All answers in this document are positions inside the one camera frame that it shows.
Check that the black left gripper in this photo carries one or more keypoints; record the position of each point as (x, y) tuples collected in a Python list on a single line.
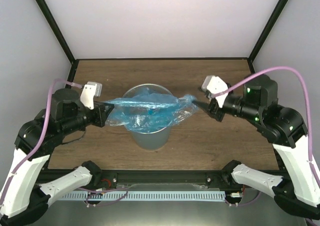
[(103, 112)]

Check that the blue translucent plastic trash bag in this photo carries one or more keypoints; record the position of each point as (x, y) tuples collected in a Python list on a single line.
[(148, 111)]

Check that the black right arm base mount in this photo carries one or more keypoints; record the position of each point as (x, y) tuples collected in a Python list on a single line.
[(223, 178)]

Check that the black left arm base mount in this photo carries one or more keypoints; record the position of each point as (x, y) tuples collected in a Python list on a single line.
[(100, 182)]

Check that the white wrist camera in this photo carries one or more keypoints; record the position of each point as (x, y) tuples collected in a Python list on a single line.
[(90, 90), (216, 88)]

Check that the black frame post left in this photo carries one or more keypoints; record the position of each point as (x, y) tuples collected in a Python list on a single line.
[(55, 29)]

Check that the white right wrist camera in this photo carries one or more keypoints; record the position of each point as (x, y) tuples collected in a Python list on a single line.
[(216, 88)]

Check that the black aluminium front rail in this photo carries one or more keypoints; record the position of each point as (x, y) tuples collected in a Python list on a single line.
[(148, 176)]

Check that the black frame post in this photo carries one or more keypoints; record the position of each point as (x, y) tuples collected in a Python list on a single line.
[(281, 4), (55, 29)]

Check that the black frame post right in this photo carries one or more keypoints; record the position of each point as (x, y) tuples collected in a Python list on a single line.
[(281, 4)]

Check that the light blue slotted cable duct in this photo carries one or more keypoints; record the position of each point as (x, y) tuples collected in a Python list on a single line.
[(211, 196)]

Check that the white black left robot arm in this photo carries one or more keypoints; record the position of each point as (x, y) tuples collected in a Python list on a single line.
[(22, 200)]

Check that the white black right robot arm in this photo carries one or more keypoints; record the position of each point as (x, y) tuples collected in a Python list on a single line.
[(296, 193)]

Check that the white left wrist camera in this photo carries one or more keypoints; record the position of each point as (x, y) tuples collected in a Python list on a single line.
[(90, 90)]

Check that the translucent grey plastic trash bin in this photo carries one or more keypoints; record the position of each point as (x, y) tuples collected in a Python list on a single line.
[(156, 139)]

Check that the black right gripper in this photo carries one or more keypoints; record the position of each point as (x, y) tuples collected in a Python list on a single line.
[(210, 108)]

